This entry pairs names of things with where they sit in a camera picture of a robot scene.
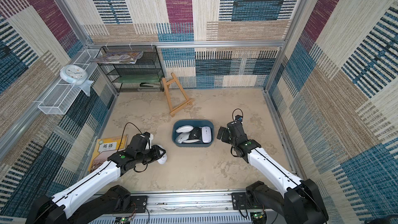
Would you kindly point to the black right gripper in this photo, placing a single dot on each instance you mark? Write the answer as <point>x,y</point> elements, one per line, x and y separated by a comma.
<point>224,133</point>

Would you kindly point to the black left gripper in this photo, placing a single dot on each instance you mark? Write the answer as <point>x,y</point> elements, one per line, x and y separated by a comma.
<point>156,154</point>

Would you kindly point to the white mouse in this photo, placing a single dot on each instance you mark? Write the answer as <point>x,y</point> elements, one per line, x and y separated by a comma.
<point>206,135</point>
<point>163,159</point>

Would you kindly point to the silver grey mouse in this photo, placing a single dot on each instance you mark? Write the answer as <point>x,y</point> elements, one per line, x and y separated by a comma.
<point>182,138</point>

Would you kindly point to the light grey mouse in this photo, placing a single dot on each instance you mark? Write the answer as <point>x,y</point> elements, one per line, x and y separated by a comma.
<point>184,129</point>

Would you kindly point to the black mouse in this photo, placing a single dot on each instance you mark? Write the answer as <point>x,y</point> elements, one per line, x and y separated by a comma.
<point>195,134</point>

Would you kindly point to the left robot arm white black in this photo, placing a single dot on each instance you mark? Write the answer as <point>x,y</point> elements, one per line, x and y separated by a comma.
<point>74,204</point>

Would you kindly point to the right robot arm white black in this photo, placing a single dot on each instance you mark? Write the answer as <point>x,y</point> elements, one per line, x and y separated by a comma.
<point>298,201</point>

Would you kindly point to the teal storage box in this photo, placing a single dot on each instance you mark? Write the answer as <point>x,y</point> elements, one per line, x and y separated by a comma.
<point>195,123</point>

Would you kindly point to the yellow English textbook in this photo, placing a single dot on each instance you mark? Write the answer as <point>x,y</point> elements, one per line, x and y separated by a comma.
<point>105,148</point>

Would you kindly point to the wooden easel stand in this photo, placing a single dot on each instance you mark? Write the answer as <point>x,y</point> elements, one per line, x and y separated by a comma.
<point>176,96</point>

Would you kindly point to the black stapler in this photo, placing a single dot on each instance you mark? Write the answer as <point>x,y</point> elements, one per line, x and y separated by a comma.
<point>148,85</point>

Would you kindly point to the green folder on shelf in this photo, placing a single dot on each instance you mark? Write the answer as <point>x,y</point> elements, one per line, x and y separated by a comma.
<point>138,79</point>

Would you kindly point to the magazine on rack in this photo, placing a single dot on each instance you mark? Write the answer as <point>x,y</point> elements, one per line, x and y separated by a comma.
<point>118,58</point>

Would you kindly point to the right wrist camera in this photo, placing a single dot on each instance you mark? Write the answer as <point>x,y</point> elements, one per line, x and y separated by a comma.
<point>238,118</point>

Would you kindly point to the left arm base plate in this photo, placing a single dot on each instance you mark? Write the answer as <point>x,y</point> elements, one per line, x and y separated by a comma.
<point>137,204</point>

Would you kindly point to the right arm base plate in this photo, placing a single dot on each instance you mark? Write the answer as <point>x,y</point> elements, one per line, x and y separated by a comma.
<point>240,201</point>

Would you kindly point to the black wire shelf rack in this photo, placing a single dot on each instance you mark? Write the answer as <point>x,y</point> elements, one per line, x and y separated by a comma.
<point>148,64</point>

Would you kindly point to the white wire basket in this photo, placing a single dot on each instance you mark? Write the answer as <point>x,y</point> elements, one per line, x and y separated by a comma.
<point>62,95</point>

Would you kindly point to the white wall clock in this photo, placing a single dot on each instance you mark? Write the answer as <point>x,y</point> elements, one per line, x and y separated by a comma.
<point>73,74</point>

